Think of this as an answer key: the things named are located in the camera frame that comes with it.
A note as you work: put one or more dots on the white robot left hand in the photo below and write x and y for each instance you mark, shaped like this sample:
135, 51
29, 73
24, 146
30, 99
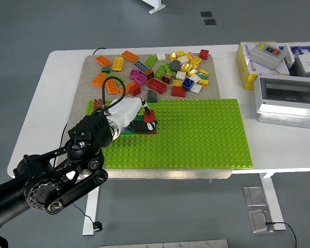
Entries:
124, 109

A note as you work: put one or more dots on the brown square toy brick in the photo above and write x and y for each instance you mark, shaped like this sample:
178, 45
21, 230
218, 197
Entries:
149, 74
97, 104
167, 78

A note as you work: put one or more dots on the red square toy brick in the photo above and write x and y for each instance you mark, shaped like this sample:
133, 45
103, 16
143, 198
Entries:
151, 117
135, 90
204, 54

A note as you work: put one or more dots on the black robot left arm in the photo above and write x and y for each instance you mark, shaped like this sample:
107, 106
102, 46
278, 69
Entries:
41, 191

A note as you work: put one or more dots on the pink short stacked brick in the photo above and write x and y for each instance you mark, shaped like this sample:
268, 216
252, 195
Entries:
124, 128

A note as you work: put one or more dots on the green thin stacked brick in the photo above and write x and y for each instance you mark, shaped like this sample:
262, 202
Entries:
124, 132

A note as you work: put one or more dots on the orange long toy brick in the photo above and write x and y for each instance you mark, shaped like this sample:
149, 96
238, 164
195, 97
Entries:
111, 86
130, 56
103, 61
129, 87

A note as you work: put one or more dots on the light green long toy brick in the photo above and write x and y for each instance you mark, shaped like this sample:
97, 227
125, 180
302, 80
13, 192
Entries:
168, 68
118, 82
151, 61
160, 71

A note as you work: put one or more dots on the dark grey slope brick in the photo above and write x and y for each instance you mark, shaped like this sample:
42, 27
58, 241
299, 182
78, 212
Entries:
174, 65
152, 95

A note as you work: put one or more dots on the magenta square toy brick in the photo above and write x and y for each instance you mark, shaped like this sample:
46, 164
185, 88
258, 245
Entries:
141, 79
134, 74

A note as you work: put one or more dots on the red thin stacked brick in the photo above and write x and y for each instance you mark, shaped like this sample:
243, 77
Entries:
149, 133

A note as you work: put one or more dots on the orange wide toy brick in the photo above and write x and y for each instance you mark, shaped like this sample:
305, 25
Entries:
98, 79

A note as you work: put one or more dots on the red long toy brick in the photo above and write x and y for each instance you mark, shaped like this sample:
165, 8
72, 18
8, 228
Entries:
157, 85

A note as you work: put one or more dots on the small dark green brick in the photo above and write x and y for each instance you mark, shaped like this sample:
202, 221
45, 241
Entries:
106, 69

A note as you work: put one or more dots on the yellow long toy brick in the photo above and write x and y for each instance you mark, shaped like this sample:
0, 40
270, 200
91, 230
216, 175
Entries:
118, 63

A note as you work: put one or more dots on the grey long toy brick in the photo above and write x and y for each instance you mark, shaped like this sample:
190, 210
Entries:
140, 66

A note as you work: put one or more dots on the red wide toy brick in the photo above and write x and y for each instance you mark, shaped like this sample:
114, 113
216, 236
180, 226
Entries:
178, 91

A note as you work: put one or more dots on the yellow square toy brick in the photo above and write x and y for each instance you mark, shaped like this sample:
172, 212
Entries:
177, 83
192, 72
188, 56
203, 82
193, 64
204, 72
185, 67
196, 60
180, 54
172, 55

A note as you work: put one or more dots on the white square toy brick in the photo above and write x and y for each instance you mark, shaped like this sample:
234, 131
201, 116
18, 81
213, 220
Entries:
195, 78
183, 59
180, 75
161, 56
196, 88

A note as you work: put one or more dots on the blue square toy brick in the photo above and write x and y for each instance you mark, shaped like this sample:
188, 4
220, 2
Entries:
188, 84

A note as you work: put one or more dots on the green studded baseplate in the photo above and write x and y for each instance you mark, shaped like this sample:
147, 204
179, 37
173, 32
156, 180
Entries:
196, 142

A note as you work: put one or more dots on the small teal toy brick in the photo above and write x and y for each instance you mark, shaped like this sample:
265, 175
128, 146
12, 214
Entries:
202, 76

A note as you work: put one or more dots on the grey-brown table mat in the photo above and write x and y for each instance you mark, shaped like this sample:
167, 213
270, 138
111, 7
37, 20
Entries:
214, 85

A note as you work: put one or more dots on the white table leg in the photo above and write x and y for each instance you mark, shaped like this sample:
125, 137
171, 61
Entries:
91, 211
270, 196

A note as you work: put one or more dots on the white furniture foot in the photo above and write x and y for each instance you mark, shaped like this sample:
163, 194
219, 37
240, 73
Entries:
155, 5

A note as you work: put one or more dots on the black floor outlet cover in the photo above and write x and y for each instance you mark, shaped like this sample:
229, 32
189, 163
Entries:
206, 14
210, 22

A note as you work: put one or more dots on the yellow cardboard box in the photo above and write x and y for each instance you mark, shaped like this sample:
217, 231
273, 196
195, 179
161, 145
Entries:
244, 67

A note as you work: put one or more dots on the long metal floor plate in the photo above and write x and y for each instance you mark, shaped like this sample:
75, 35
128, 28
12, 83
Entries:
165, 244

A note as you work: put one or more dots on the small metal floor plate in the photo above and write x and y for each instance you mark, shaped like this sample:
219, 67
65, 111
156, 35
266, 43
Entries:
254, 196
258, 221

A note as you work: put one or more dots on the grey distribution box clear lid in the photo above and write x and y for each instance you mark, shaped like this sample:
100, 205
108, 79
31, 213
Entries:
286, 113

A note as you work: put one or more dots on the white plastic housing part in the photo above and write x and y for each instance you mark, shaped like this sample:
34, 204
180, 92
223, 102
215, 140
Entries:
289, 55

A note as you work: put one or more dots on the blue plastic crate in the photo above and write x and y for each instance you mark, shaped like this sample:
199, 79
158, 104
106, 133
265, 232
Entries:
307, 49

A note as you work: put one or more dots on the grey push-button switch box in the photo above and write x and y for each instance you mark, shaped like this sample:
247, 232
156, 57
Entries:
263, 58

